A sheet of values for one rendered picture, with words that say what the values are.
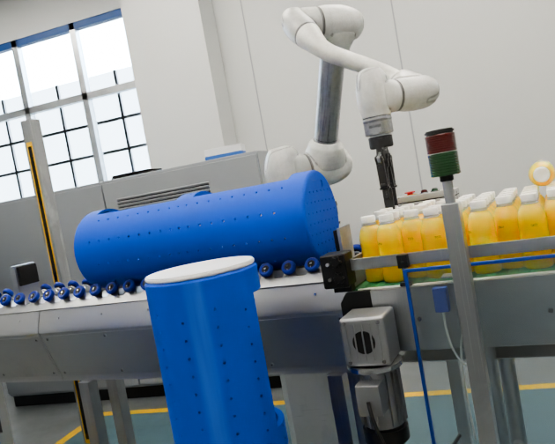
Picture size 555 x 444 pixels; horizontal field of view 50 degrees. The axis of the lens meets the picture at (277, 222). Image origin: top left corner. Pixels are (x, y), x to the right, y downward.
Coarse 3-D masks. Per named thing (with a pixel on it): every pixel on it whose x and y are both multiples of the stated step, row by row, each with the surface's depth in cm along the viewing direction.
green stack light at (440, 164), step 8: (448, 152) 125; (456, 152) 126; (432, 160) 127; (440, 160) 126; (448, 160) 125; (456, 160) 126; (432, 168) 128; (440, 168) 126; (448, 168) 125; (456, 168) 126; (432, 176) 128
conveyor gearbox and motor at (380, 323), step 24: (360, 312) 147; (384, 312) 143; (360, 336) 141; (384, 336) 139; (360, 360) 142; (384, 360) 139; (360, 384) 140; (384, 384) 142; (360, 408) 139; (384, 408) 139; (384, 432) 142; (408, 432) 145
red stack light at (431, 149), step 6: (450, 132) 125; (426, 138) 127; (432, 138) 126; (438, 138) 125; (444, 138) 125; (450, 138) 125; (426, 144) 128; (432, 144) 126; (438, 144) 125; (444, 144) 125; (450, 144) 125; (432, 150) 126; (438, 150) 126; (444, 150) 125; (450, 150) 125
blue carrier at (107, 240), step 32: (224, 192) 185; (256, 192) 178; (288, 192) 172; (320, 192) 180; (96, 224) 203; (128, 224) 196; (160, 224) 189; (192, 224) 184; (224, 224) 178; (256, 224) 174; (288, 224) 169; (320, 224) 177; (96, 256) 200; (128, 256) 195; (160, 256) 190; (192, 256) 186; (224, 256) 182; (256, 256) 178; (288, 256) 175
